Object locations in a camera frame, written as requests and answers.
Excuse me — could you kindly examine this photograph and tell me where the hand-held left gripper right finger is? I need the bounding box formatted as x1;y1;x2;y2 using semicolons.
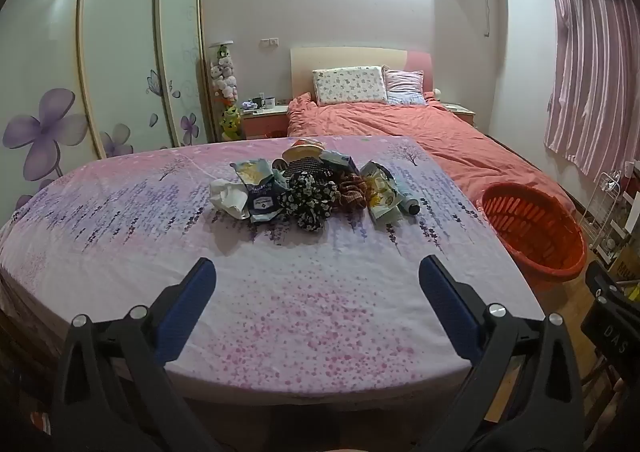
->
419;255;586;452

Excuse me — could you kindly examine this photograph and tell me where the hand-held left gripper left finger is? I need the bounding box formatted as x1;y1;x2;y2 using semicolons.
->
50;257;218;452

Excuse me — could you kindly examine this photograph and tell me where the orange plastic basket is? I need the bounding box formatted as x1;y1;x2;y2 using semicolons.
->
477;182;587;293

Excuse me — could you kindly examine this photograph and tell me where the blue tissue pack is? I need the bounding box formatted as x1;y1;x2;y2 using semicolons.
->
320;150;357;173

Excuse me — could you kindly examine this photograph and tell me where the yellow cardboard box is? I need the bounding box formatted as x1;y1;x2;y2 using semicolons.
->
615;252;640;285

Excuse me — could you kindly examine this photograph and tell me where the pink lavender printed tablecloth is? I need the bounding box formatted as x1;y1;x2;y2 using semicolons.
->
0;134;546;405

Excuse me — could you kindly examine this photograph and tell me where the white crumpled tissue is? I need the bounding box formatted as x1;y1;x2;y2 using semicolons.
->
209;178;251;220

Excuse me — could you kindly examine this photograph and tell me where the blue snack packet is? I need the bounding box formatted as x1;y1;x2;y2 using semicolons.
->
230;159;286;224

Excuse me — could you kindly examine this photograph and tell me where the yellow green snack packet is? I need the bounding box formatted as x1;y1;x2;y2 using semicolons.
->
361;161;406;225

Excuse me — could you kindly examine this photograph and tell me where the brown plaid cloth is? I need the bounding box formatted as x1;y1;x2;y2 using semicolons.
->
335;172;373;214

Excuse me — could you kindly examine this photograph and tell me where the black floral scrunchie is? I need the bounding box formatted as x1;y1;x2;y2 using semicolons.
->
277;171;341;233

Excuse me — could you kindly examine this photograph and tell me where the bed with coral duvet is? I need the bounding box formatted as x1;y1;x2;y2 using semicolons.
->
286;92;581;233

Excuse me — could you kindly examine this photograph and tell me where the yellow green plush toy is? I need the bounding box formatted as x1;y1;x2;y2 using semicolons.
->
221;106;244;143

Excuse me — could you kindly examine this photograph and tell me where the red white paper cup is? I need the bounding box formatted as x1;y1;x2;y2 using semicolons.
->
281;138;326;163

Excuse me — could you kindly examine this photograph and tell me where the pink white nightstand with mugs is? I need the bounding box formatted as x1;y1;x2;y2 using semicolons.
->
241;104;291;140

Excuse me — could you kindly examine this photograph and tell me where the pink striped pillow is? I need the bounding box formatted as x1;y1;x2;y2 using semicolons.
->
382;66;427;105

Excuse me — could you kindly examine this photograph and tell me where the stack of plush toys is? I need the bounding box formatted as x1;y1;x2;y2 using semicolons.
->
209;42;241;108

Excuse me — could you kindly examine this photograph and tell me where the white floral pillow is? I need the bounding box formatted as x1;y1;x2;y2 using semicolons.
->
312;66;388;107

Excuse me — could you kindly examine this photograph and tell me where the floral sliding door wardrobe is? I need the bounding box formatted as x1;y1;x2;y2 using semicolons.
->
0;0;208;193

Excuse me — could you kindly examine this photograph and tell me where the pink striped curtain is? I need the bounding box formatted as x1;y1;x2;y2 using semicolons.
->
542;0;640;178

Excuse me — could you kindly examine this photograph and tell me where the beige and pink headboard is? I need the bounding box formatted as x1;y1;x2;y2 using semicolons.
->
290;46;433;98

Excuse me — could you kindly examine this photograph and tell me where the white pipe cover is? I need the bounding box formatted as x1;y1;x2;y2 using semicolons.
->
482;0;506;38

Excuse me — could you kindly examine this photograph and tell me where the white wire rack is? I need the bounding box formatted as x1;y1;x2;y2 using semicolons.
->
582;172;626;263

